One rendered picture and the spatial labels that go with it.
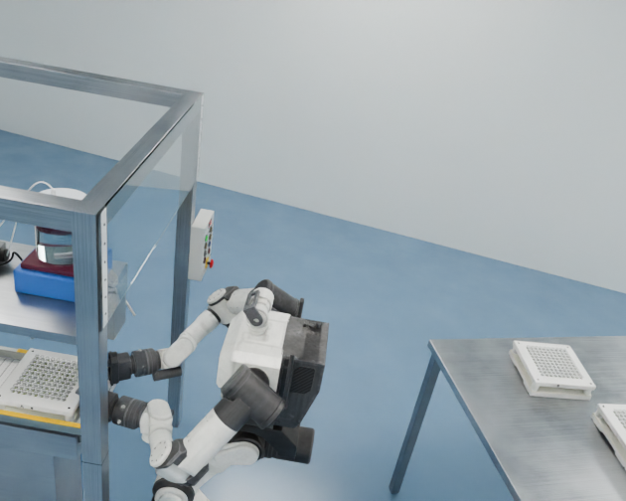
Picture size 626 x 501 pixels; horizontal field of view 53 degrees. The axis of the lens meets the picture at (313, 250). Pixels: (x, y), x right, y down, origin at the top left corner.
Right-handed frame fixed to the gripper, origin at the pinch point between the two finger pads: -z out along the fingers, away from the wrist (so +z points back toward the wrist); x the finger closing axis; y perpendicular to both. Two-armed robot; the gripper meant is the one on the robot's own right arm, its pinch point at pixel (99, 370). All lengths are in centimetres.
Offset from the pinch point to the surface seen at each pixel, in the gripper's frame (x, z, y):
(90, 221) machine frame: -72, -7, -28
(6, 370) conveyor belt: 7.5, -26.8, 16.8
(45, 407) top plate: 0.1, -18.0, -11.2
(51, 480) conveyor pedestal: 35.7, -17.6, -9.2
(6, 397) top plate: 0.2, -27.9, -3.6
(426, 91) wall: -27, 277, 207
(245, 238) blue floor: 96, 151, 222
